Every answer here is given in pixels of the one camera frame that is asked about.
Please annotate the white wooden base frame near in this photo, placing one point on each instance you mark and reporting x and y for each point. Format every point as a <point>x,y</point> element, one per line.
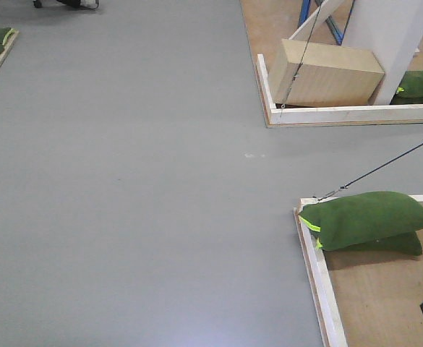
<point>365,298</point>

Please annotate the white diagonal brace far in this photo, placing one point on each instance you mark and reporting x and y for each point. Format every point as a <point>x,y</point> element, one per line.
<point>309,22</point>

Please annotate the white wooden base frame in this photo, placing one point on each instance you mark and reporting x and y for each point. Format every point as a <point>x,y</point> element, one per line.
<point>365,298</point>
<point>331,116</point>

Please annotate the lower green sandbag near right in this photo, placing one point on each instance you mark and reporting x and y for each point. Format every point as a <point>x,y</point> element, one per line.
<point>405,243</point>

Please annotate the plywood box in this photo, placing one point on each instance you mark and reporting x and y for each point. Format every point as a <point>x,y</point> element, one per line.
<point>322,75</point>

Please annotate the white wooden base frame far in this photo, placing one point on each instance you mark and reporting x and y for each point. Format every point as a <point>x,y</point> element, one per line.
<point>331,116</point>

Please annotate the white wall panel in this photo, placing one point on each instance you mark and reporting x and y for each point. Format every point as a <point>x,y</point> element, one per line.
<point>392,30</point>

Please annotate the upper green sandbag near right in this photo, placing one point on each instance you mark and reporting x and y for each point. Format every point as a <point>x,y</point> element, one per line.
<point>380,212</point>

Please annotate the green sandbag behind white panel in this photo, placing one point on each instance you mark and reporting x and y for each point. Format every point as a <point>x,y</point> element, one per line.
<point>410,89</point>

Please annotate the blue metal frame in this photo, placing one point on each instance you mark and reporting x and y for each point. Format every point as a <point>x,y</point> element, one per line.
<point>333,29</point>

